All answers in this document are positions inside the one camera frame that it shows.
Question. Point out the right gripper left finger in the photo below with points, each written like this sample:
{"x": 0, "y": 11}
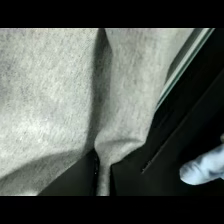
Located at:
{"x": 78, "y": 181}

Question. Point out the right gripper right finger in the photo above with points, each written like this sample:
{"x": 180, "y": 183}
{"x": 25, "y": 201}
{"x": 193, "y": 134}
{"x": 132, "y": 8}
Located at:
{"x": 130, "y": 180}

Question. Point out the grey garment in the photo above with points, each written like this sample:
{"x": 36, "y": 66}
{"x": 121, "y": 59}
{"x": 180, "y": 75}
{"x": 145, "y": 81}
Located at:
{"x": 50, "y": 100}

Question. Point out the pale blue garment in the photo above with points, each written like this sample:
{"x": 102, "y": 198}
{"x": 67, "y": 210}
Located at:
{"x": 203, "y": 168}

